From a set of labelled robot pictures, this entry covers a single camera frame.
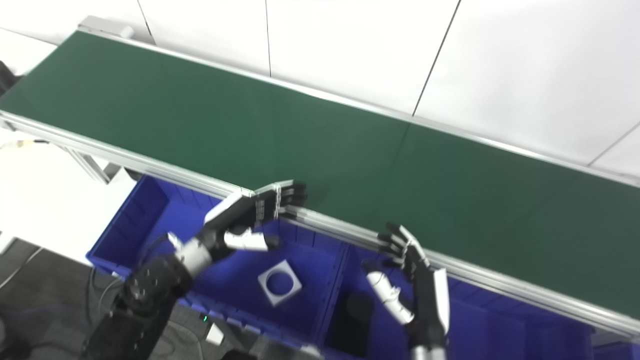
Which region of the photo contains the black cable white connector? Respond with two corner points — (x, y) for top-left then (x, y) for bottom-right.
(0, 139), (49, 151)

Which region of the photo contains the aluminium conveyor leg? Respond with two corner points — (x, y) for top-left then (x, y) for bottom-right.
(64, 147), (124, 185)

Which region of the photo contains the green conveyor belt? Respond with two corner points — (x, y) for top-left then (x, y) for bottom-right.
(0, 15), (640, 342)
(0, 30), (640, 321)

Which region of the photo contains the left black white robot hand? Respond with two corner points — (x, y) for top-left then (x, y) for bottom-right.
(202, 180), (309, 261)

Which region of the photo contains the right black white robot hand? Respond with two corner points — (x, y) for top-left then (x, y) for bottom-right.
(362, 223), (451, 346)

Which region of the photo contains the white box on floor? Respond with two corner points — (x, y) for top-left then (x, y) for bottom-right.
(205, 322), (225, 346)

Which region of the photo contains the blue plastic bin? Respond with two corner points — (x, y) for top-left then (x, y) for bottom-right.
(85, 173), (352, 360)
(320, 242), (597, 360)

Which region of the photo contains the white square part round hole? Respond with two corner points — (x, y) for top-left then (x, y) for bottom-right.
(257, 258), (304, 307)

